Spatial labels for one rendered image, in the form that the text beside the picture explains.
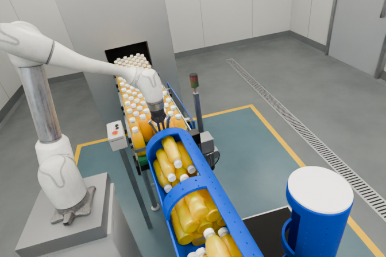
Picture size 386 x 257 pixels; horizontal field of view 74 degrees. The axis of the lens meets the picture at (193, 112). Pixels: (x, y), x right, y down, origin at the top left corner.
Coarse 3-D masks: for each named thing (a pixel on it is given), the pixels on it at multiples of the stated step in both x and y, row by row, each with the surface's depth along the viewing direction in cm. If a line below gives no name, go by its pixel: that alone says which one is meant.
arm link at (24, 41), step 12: (0, 24) 88; (12, 24) 90; (24, 24) 97; (0, 36) 87; (12, 36) 88; (24, 36) 90; (36, 36) 93; (0, 48) 90; (12, 48) 90; (24, 48) 91; (36, 48) 92; (48, 48) 95; (36, 60) 95
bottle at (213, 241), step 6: (210, 234) 91; (210, 240) 88; (216, 240) 87; (222, 240) 88; (210, 246) 86; (216, 246) 85; (222, 246) 86; (210, 252) 85; (216, 252) 84; (222, 252) 83; (228, 252) 84
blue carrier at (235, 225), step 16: (176, 128) 141; (160, 144) 144; (192, 144) 133; (192, 160) 119; (208, 176) 111; (160, 192) 127; (176, 192) 105; (224, 192) 108; (224, 208) 96; (240, 224) 92; (176, 240) 106; (240, 240) 84; (256, 256) 81
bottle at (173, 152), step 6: (168, 138) 138; (162, 144) 139; (168, 144) 134; (174, 144) 134; (168, 150) 131; (174, 150) 129; (168, 156) 129; (174, 156) 127; (180, 156) 128; (174, 162) 126
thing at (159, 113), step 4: (152, 112) 133; (156, 112) 133; (160, 112) 133; (164, 112) 137; (152, 116) 135; (156, 116) 134; (160, 116) 138; (164, 116) 138; (152, 120) 137; (160, 120) 139
